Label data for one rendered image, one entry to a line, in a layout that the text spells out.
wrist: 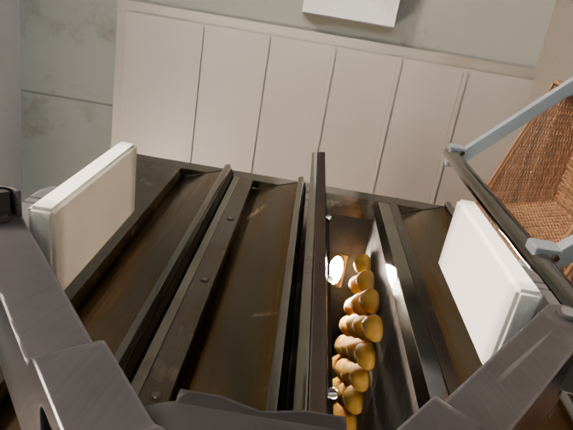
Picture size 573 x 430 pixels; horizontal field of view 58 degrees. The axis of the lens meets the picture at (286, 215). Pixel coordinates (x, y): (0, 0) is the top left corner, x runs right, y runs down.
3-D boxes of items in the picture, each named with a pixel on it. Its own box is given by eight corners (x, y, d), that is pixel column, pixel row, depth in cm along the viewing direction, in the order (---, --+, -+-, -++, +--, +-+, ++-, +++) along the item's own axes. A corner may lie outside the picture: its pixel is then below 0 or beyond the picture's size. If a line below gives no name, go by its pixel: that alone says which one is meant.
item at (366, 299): (341, 486, 162) (324, 484, 162) (338, 381, 206) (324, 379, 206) (385, 327, 138) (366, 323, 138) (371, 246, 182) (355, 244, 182)
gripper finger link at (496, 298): (518, 290, 14) (546, 294, 14) (457, 198, 20) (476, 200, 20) (485, 376, 15) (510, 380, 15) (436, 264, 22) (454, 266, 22)
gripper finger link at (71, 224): (55, 303, 15) (30, 299, 15) (135, 212, 22) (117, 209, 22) (53, 211, 14) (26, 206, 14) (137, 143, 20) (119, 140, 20)
